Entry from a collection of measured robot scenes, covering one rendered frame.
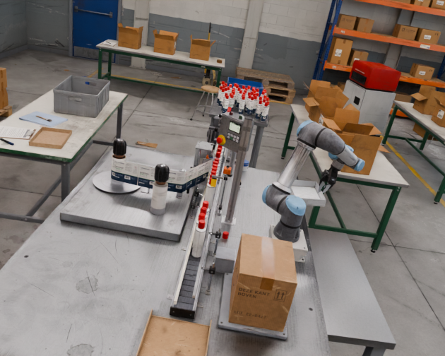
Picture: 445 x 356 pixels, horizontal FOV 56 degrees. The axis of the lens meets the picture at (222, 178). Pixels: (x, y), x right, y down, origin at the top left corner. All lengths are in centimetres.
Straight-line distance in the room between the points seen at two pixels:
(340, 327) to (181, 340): 74
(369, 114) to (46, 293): 656
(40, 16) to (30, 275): 884
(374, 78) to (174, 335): 636
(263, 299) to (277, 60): 844
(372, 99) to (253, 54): 320
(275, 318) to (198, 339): 33
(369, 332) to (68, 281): 139
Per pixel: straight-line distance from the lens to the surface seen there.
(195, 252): 215
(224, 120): 241
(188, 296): 195
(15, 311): 198
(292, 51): 994
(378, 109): 783
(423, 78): 1003
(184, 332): 186
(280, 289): 179
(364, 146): 387
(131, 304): 196
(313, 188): 299
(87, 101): 410
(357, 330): 213
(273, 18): 980
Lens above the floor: 218
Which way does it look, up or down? 25 degrees down
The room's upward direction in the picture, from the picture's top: 10 degrees clockwise
